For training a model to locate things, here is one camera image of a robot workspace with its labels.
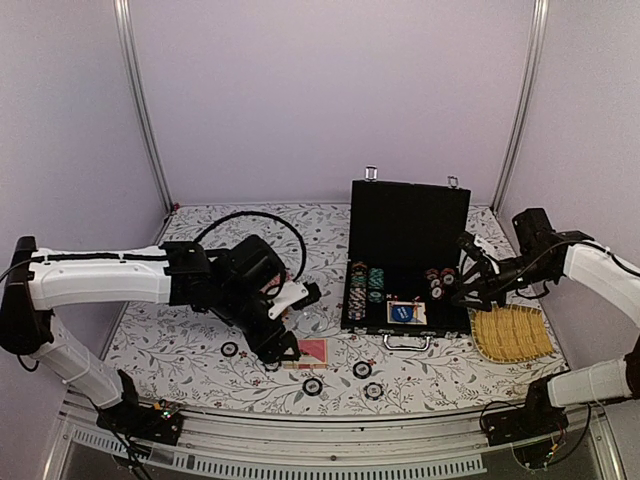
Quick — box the aluminium frame post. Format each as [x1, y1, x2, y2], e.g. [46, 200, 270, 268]
[490, 0, 550, 215]
[113, 0, 174, 215]

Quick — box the red card deck box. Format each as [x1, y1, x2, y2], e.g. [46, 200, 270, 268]
[283, 339, 329, 370]

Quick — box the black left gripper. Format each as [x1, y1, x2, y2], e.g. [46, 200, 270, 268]
[213, 281, 302, 365]

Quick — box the left aluminium frame post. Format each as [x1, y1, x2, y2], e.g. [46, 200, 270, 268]
[113, 0, 174, 215]

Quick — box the black poker case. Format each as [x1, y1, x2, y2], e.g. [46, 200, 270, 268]
[340, 178, 471, 340]

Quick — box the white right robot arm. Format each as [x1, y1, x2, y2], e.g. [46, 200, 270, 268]
[452, 208, 639, 436]

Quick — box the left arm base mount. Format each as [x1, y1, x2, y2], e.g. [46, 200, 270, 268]
[96, 370, 184, 446]

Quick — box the green chip row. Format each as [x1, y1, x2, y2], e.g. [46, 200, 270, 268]
[367, 267, 385, 303]

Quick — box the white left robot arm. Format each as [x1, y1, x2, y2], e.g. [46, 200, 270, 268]
[1, 235, 321, 434]

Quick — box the poker chip middle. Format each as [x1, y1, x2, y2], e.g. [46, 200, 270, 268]
[264, 362, 281, 373]

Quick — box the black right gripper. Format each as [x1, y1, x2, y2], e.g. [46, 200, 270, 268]
[451, 251, 556, 312]

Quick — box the front aluminium rail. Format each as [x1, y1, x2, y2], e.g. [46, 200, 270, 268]
[44, 393, 627, 479]

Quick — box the poker chip right upper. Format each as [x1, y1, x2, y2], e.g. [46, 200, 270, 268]
[352, 361, 372, 379]

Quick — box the poker chip far left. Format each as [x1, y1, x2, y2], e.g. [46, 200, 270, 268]
[220, 341, 239, 358]

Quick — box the clear dealer button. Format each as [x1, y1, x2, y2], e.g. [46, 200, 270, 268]
[295, 310, 322, 328]

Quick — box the blue poker chip front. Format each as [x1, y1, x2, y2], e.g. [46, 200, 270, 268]
[363, 382, 384, 400]

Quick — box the blue card deck box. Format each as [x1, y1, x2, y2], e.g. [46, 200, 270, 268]
[387, 301, 427, 325]

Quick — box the poker chip centre low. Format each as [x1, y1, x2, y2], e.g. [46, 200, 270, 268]
[302, 378, 323, 397]

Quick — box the chrome case handle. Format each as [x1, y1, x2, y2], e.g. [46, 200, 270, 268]
[382, 334, 432, 352]

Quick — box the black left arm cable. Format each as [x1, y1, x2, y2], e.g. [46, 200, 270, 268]
[192, 209, 307, 289]

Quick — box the right aluminium frame post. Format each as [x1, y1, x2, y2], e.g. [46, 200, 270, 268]
[490, 0, 550, 215]

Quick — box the blue small blind button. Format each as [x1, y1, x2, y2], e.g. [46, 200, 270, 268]
[391, 305, 413, 323]

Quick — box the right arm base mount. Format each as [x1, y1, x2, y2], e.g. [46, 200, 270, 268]
[479, 377, 569, 469]

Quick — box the woven bamboo tray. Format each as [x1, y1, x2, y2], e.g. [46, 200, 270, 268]
[471, 305, 554, 364]

